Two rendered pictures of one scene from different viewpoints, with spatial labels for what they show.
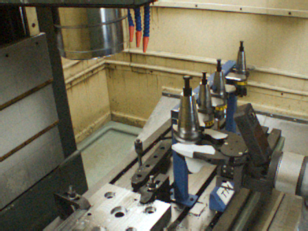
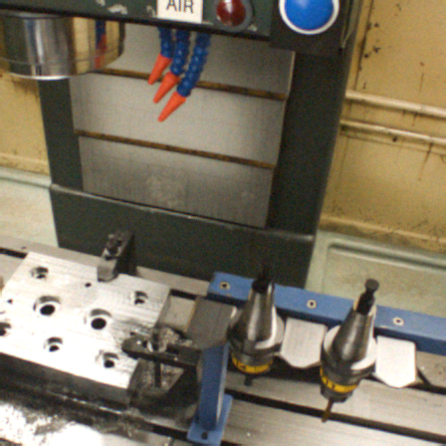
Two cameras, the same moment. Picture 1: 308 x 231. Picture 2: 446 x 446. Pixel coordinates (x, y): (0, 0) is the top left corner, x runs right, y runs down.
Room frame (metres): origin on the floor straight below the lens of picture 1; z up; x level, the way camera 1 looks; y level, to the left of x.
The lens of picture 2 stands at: (0.74, -0.51, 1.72)
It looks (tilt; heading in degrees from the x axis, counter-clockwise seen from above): 38 degrees down; 68
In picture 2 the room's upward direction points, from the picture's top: 4 degrees clockwise
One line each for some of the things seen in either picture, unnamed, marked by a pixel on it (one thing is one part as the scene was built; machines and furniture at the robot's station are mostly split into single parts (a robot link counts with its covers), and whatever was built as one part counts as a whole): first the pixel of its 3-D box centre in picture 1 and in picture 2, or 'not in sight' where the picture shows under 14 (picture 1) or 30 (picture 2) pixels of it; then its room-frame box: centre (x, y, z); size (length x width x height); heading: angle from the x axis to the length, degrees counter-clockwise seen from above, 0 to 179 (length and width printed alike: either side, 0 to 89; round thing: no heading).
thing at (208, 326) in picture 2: (196, 117); (210, 324); (0.90, -0.12, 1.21); 0.07 x 0.05 x 0.01; 57
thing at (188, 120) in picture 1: (188, 109); not in sight; (0.64, -0.07, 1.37); 0.04 x 0.04 x 0.07
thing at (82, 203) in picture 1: (73, 204); (115, 263); (0.84, 0.26, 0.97); 0.13 x 0.03 x 0.15; 57
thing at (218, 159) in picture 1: (216, 155); not in sight; (0.58, -0.11, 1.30); 0.09 x 0.05 x 0.02; 71
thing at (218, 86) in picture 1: (218, 80); (357, 327); (1.04, -0.21, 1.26); 0.04 x 0.04 x 0.07
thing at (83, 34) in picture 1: (91, 23); (53, 2); (0.77, 0.12, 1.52); 0.16 x 0.16 x 0.12
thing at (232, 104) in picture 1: (231, 103); not in sight; (1.30, -0.31, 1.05); 0.10 x 0.05 x 0.30; 57
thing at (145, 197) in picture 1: (154, 194); (161, 360); (0.87, 0.02, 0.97); 0.13 x 0.03 x 0.15; 147
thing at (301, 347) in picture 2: (212, 101); (302, 343); (0.99, -0.18, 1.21); 0.07 x 0.05 x 0.01; 57
